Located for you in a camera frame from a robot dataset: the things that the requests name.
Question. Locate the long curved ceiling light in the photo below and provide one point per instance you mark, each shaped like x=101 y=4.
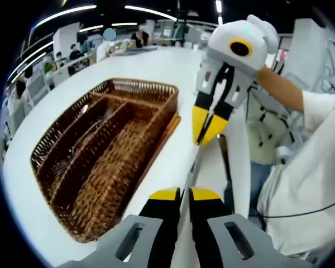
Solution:
x=67 y=12

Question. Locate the person in white shirt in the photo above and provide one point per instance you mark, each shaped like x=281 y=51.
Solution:
x=310 y=173

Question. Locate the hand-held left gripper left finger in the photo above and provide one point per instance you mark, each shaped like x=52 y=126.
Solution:
x=162 y=223

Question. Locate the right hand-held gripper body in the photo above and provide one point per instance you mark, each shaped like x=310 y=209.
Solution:
x=251 y=33

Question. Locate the green metal frame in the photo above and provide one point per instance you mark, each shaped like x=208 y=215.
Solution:
x=178 y=30

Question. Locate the straight ceiling light strip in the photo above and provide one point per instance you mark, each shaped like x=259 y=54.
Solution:
x=218 y=5

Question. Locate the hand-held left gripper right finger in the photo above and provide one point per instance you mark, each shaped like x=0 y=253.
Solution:
x=206 y=223

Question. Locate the steel spoon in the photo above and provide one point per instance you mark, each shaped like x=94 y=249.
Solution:
x=84 y=109

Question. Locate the steel knife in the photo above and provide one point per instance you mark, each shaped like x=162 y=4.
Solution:
x=225 y=159
x=195 y=167

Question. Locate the brown wicker storage tray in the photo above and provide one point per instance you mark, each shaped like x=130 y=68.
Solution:
x=114 y=181

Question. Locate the green potted plant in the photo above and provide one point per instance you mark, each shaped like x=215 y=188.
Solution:
x=48 y=67

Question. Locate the white shelf rack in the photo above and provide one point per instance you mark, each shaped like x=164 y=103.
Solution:
x=332 y=69

